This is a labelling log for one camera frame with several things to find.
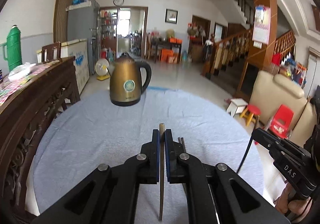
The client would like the person's right hand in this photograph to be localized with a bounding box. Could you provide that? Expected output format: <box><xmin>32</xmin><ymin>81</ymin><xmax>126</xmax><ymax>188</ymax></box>
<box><xmin>274</xmin><ymin>183</ymin><xmax>312</xmax><ymax>223</ymax></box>

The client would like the red plastic child chair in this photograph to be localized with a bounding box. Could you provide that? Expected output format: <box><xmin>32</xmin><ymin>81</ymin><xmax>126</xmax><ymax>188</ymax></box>
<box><xmin>264</xmin><ymin>104</ymin><xmax>294</xmax><ymax>139</ymax></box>

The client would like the light blue tablecloth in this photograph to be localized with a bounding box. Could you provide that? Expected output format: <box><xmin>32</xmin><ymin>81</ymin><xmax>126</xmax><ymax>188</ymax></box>
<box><xmin>33</xmin><ymin>89</ymin><xmax>264</xmax><ymax>212</ymax></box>

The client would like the red yellow small stool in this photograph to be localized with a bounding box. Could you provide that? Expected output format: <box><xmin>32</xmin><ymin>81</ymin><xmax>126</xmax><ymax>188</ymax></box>
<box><xmin>240</xmin><ymin>104</ymin><xmax>261</xmax><ymax>128</ymax></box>

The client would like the beige sofa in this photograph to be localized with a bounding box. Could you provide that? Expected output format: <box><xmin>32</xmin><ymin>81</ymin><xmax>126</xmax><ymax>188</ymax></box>
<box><xmin>249</xmin><ymin>71</ymin><xmax>317</xmax><ymax>147</ymax></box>

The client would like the white small stool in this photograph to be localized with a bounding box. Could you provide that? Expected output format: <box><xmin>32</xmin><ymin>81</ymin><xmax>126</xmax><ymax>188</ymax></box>
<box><xmin>226</xmin><ymin>98</ymin><xmax>248</xmax><ymax>117</ymax></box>

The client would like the dark wooden sideboard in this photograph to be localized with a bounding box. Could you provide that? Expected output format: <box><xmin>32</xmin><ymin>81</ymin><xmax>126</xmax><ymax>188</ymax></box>
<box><xmin>1</xmin><ymin>56</ymin><xmax>80</xmax><ymax>223</ymax></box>

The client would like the gold electric kettle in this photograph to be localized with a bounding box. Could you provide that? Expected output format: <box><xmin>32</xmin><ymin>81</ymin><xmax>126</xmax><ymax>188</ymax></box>
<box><xmin>107</xmin><ymin>52</ymin><xmax>152</xmax><ymax>106</ymax></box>

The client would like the small yellow fan heater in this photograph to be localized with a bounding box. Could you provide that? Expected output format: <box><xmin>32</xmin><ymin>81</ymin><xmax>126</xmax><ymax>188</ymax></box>
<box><xmin>95</xmin><ymin>58</ymin><xmax>110</xmax><ymax>81</ymax></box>

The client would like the wooden staircase railing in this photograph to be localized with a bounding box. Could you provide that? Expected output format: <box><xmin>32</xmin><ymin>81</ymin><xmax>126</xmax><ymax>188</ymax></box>
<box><xmin>201</xmin><ymin>29</ymin><xmax>296</xmax><ymax>78</ymax></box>

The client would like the checkered pink table mat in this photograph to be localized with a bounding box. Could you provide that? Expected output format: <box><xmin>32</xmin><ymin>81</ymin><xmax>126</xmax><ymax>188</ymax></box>
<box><xmin>1</xmin><ymin>60</ymin><xmax>59</xmax><ymax>105</ymax></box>

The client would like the white chest freezer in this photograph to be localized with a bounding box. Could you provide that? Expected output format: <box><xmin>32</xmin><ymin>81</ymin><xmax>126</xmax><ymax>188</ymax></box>
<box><xmin>36</xmin><ymin>39</ymin><xmax>89</xmax><ymax>102</ymax></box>

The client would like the dark wooden side table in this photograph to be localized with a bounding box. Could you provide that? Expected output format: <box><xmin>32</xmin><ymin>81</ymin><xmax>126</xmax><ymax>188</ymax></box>
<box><xmin>150</xmin><ymin>37</ymin><xmax>182</xmax><ymax>64</ymax></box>

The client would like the orange box on floor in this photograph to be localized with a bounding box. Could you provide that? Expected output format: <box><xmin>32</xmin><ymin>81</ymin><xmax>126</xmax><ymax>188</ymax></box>
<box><xmin>160</xmin><ymin>48</ymin><xmax>174</xmax><ymax>62</ymax></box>

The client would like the white plastic bag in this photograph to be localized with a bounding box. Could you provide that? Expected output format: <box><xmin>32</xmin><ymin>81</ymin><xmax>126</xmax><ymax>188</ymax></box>
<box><xmin>8</xmin><ymin>62</ymin><xmax>36</xmax><ymax>81</ymax></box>

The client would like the wooden chair behind sideboard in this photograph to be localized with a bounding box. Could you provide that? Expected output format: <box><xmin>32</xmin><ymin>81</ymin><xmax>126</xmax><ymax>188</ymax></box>
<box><xmin>41</xmin><ymin>42</ymin><xmax>61</xmax><ymax>62</ymax></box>

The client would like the green thermos jug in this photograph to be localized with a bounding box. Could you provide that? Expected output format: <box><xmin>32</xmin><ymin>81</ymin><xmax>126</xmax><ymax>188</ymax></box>
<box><xmin>2</xmin><ymin>24</ymin><xmax>22</xmax><ymax>72</ymax></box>

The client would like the grey refrigerator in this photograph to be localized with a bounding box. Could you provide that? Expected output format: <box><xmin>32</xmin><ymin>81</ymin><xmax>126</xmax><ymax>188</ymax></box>
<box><xmin>66</xmin><ymin>0</ymin><xmax>101</xmax><ymax>75</ymax></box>

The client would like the black cable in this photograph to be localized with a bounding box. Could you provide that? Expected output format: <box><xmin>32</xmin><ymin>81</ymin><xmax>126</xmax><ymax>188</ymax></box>
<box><xmin>236</xmin><ymin>135</ymin><xmax>254</xmax><ymax>174</ymax></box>

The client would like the wall calendar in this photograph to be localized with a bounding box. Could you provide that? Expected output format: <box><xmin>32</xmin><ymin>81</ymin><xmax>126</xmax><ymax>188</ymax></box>
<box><xmin>252</xmin><ymin>5</ymin><xmax>271</xmax><ymax>45</ymax></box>

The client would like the framed wall picture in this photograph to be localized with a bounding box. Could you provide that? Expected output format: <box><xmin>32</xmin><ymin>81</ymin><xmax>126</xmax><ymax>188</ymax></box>
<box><xmin>165</xmin><ymin>9</ymin><xmax>178</xmax><ymax>24</ymax></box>

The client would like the round wall clock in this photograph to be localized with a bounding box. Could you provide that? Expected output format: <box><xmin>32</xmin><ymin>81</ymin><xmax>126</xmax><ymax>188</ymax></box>
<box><xmin>113</xmin><ymin>0</ymin><xmax>125</xmax><ymax>7</ymax></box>

